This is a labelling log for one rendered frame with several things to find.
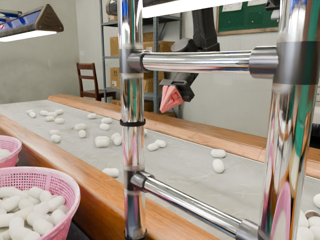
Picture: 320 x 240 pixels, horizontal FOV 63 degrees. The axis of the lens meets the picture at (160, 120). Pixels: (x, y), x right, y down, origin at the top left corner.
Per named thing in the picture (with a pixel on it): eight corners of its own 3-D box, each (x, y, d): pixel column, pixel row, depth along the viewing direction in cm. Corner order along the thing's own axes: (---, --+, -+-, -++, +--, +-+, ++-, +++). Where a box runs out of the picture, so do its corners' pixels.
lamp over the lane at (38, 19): (6, 41, 121) (4, 25, 119) (64, 31, 77) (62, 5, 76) (-14, 40, 116) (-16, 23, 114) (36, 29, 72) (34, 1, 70)
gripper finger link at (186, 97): (167, 105, 72) (184, 81, 75) (150, 103, 77) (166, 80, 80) (178, 121, 76) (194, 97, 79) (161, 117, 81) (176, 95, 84)
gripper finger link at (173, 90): (161, 105, 73) (178, 81, 77) (145, 102, 78) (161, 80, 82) (172, 119, 77) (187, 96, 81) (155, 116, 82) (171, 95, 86)
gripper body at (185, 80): (183, 85, 74) (195, 67, 77) (158, 83, 82) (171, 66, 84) (192, 100, 78) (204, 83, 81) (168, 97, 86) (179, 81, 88)
